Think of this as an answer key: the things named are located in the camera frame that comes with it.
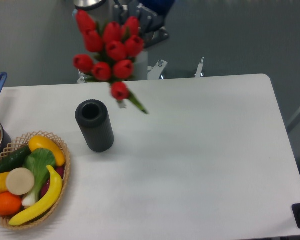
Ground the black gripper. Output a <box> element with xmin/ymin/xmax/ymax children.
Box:
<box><xmin>118</xmin><ymin>0</ymin><xmax>170</xmax><ymax>48</ymax></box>

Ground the red tulip bouquet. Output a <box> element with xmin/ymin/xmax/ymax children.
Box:
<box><xmin>72</xmin><ymin>10</ymin><xmax>148</xmax><ymax>114</ymax></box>

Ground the dark grey ribbed vase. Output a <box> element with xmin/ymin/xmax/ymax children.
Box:
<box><xmin>75</xmin><ymin>99</ymin><xmax>114</xmax><ymax>153</ymax></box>

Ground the yellow squash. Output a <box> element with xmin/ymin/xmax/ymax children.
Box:
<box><xmin>28</xmin><ymin>135</ymin><xmax>66</xmax><ymax>167</ymax></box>

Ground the purple eggplant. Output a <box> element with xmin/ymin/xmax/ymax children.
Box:
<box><xmin>40</xmin><ymin>166</ymin><xmax>65</xmax><ymax>199</ymax></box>

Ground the woven wicker basket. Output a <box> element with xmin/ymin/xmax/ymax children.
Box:
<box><xmin>0</xmin><ymin>130</ymin><xmax>71</xmax><ymax>231</ymax></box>

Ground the green bok choy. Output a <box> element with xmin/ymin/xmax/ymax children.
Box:
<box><xmin>22</xmin><ymin>148</ymin><xmax>56</xmax><ymax>208</ymax></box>

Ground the green cucumber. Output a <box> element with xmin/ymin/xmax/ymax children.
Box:
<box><xmin>0</xmin><ymin>145</ymin><xmax>31</xmax><ymax>174</ymax></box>

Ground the beige round disc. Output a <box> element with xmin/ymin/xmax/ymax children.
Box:
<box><xmin>5</xmin><ymin>167</ymin><xmax>35</xmax><ymax>196</ymax></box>

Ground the yellow banana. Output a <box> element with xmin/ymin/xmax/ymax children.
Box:
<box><xmin>8</xmin><ymin>165</ymin><xmax>63</xmax><ymax>226</ymax></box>

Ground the orange fruit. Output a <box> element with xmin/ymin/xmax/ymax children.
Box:
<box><xmin>0</xmin><ymin>191</ymin><xmax>22</xmax><ymax>216</ymax></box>

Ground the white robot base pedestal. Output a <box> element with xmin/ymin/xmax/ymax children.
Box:
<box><xmin>72</xmin><ymin>0</ymin><xmax>148</xmax><ymax>81</ymax></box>

